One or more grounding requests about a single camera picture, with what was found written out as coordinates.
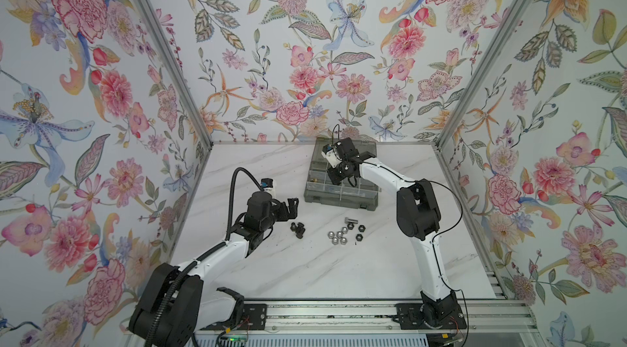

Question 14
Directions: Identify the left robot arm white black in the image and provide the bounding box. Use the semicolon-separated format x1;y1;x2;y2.
128;190;299;346

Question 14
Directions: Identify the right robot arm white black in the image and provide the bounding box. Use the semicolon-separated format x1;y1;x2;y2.
322;138;461;329

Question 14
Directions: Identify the black bolts cluster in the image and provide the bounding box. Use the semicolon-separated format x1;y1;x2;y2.
291;222;305;239

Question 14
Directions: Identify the grey plastic organizer box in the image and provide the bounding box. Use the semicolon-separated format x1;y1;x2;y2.
304;137;380;212

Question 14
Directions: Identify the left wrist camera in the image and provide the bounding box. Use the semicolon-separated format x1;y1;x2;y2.
261;178;275;193

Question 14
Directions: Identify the black corrugated cable hose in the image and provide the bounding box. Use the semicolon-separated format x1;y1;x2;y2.
144;166;265;347

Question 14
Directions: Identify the right aluminium corner post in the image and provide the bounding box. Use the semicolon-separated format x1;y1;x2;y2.
434;0;545;150

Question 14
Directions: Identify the aluminium corner post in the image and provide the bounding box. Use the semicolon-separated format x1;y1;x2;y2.
434;0;545;150
135;0;213;151

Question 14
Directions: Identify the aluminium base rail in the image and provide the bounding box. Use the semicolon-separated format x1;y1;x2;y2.
236;299;537;335

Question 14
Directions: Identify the left aluminium corner post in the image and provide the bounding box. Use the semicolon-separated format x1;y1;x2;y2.
135;0;213;151

